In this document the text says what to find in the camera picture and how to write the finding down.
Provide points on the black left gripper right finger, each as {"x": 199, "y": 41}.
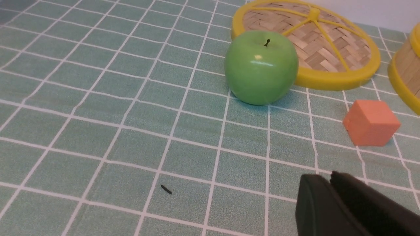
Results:
{"x": 378, "y": 214}

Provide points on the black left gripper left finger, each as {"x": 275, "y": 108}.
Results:
{"x": 321, "y": 212}

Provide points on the bamboo steamer lid yellow rim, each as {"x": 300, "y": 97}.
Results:
{"x": 334, "y": 53}

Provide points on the orange cube block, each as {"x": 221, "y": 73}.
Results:
{"x": 370, "y": 123}

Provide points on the green apple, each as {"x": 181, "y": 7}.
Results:
{"x": 261, "y": 66}

